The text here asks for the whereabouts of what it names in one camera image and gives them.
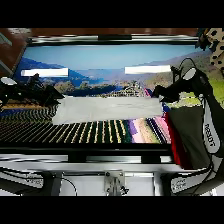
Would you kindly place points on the red garment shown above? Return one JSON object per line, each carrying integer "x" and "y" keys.
{"x": 176, "y": 143}

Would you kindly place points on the silver frame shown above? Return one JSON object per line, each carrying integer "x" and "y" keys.
{"x": 100, "y": 166}

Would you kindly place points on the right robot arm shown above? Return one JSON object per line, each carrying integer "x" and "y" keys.
{"x": 210, "y": 133}

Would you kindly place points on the spotted garment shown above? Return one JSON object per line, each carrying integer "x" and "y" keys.
{"x": 215, "y": 46}

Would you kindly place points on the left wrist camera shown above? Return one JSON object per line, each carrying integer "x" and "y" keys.
{"x": 33, "y": 80}

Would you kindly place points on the yellow-green garment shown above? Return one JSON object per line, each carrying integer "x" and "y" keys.
{"x": 191, "y": 100}

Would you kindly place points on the white garment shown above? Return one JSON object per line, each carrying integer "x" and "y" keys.
{"x": 106, "y": 109}

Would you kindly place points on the dark grey garment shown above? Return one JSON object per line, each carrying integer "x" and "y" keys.
{"x": 188, "y": 133}

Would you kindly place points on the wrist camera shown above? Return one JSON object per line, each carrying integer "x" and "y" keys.
{"x": 33, "y": 80}
{"x": 175, "y": 76}

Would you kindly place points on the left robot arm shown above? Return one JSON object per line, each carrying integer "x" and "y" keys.
{"x": 23, "y": 92}

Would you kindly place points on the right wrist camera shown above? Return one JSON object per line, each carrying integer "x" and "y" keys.
{"x": 175, "y": 76}

